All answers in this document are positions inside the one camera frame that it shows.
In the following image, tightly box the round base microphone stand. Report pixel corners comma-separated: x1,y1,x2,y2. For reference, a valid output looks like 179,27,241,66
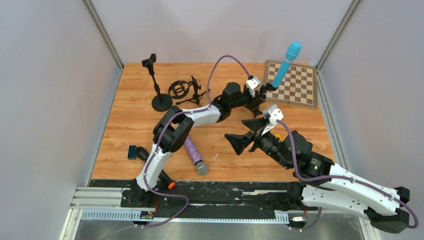
141,53,173,112

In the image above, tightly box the purple glitter microphone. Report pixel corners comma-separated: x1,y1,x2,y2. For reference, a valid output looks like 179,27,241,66
184,136,209,176

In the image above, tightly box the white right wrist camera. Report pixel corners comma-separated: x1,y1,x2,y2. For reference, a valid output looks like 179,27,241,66
261,104,284,135

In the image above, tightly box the black tripod clip stand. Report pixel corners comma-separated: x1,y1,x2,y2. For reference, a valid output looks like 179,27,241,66
258,82,278,102

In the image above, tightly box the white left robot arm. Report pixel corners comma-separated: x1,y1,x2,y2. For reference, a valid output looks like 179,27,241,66
122,78,275,206

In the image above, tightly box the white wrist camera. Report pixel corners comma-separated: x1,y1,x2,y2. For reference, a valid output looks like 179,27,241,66
261,104,284,135
245,76,262,97

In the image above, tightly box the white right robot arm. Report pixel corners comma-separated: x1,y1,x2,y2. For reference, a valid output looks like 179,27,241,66
225,117,414,234

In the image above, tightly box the small blue brick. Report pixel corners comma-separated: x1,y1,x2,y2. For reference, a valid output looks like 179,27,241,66
127,145,137,160

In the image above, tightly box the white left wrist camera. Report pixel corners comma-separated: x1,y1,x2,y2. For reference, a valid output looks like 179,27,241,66
245,76,262,97

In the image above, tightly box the tripod stand with shock mount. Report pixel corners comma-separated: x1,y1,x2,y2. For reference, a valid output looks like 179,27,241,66
168,75,207,107

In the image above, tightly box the blue toy microphone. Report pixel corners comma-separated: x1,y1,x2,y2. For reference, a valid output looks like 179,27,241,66
271,41,302,89

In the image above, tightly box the yellow toy brick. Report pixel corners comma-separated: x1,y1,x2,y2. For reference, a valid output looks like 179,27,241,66
275,134,284,141

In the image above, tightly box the black microphone orange ring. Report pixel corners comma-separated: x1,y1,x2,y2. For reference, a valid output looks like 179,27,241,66
136,146,177,191

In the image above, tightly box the wooden chessboard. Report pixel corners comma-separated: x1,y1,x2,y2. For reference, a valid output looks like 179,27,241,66
266,64,319,110

